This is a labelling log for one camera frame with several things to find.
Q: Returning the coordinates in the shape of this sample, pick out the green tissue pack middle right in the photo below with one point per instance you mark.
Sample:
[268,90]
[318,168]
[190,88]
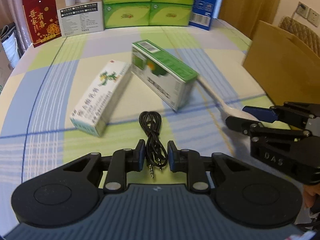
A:
[170,14]

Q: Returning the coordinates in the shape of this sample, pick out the red greeting envelope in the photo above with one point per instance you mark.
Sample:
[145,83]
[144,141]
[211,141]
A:
[42,20]

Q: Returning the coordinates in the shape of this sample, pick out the wooden door panel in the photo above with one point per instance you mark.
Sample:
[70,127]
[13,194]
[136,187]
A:
[245,15]

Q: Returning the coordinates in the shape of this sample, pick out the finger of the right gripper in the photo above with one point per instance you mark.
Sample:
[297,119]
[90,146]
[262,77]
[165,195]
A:
[250,127]
[291,113]

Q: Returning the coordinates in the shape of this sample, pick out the brown cardboard box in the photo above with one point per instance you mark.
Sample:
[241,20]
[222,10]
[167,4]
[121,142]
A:
[283,65]

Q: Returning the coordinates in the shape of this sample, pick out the checkered tablecloth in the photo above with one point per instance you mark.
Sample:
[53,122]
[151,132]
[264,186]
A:
[77,95]

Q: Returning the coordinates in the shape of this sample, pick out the green tissue pack middle left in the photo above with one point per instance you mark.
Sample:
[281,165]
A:
[126,14]

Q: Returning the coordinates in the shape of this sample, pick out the white product box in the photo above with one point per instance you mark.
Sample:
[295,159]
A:
[80,16]

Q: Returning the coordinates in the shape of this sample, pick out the blue milk carton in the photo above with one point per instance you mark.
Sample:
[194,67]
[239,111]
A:
[202,13]

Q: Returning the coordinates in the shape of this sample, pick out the white parrot ointment box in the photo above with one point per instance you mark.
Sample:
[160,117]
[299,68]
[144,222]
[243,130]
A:
[94,110]

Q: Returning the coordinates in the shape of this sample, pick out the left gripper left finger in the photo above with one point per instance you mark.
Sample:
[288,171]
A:
[71,192]

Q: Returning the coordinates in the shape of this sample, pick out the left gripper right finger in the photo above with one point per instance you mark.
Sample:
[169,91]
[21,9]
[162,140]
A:
[243,193]

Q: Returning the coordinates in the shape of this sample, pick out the wall power socket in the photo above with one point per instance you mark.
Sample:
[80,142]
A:
[309,14]

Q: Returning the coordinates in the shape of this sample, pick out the quilted tan chair cover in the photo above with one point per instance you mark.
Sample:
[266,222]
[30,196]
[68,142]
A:
[304,33]

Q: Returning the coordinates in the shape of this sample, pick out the operator hand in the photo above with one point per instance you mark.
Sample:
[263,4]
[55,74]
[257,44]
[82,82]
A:
[309,194]

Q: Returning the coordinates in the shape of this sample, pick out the green medicine box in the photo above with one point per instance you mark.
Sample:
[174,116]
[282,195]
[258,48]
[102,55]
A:
[169,77]

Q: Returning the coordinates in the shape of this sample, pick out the white plastic spoon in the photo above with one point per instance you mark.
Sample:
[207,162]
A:
[225,110]

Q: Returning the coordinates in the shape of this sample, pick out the pink curtain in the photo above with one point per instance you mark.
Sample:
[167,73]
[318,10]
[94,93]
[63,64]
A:
[13,10]

